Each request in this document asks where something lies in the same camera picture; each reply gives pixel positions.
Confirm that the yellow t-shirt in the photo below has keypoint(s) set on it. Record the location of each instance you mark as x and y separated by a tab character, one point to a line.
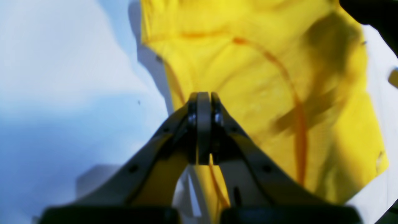
292	73

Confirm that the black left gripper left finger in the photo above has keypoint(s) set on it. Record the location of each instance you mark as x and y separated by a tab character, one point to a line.
141	191

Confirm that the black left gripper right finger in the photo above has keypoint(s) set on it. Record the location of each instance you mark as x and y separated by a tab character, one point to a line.
258	190

